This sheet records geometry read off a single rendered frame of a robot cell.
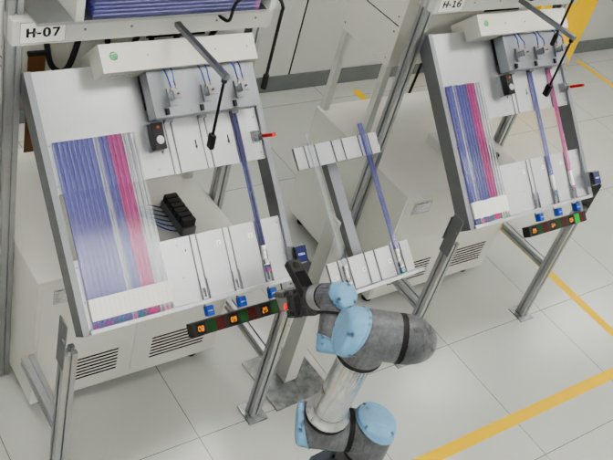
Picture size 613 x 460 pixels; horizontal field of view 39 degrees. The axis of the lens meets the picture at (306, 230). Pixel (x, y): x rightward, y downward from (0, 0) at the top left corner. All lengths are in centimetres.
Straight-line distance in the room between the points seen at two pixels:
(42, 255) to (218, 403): 90
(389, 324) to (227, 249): 78
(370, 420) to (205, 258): 68
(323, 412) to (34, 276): 99
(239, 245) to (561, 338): 193
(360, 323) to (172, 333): 130
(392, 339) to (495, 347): 195
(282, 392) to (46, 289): 105
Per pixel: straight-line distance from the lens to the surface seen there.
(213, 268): 253
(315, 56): 504
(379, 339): 191
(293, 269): 247
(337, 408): 215
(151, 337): 305
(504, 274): 425
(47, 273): 267
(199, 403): 319
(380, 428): 227
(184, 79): 252
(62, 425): 266
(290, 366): 325
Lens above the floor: 246
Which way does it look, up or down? 38 degrees down
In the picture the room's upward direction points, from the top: 18 degrees clockwise
